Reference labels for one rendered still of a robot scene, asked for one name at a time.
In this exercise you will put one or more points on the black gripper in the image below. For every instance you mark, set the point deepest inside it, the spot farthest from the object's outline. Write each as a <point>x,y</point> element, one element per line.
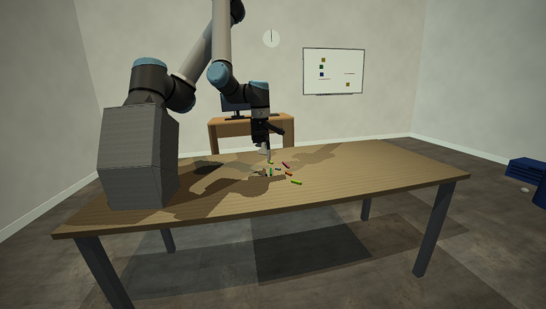
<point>262,134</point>

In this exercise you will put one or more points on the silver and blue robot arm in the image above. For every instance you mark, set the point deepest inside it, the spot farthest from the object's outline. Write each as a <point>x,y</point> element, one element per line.
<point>150,83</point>

